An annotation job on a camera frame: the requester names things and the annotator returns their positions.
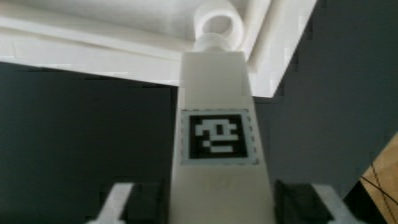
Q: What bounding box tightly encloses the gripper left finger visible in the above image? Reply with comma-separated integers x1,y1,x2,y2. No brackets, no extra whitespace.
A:
85,182,167,224

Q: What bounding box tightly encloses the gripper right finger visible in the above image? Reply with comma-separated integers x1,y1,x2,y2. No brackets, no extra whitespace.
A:
273,180,368,224

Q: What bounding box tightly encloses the white desk leg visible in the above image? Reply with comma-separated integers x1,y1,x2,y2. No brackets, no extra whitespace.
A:
169,33,275,224

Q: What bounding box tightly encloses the white desk top tray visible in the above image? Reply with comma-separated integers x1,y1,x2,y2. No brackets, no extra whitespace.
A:
0,0,318,98

